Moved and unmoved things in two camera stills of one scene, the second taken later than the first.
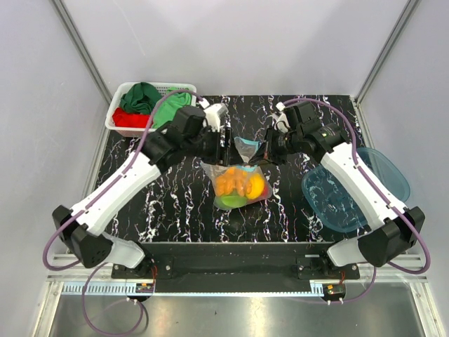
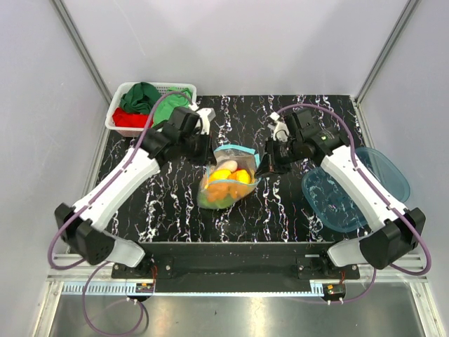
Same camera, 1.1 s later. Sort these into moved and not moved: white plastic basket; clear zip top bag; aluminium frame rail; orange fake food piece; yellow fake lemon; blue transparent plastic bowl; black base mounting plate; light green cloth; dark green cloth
Moved: orange fake food piece; clear zip top bag; yellow fake lemon
Not moved: dark green cloth; light green cloth; blue transparent plastic bowl; white plastic basket; black base mounting plate; aluminium frame rail
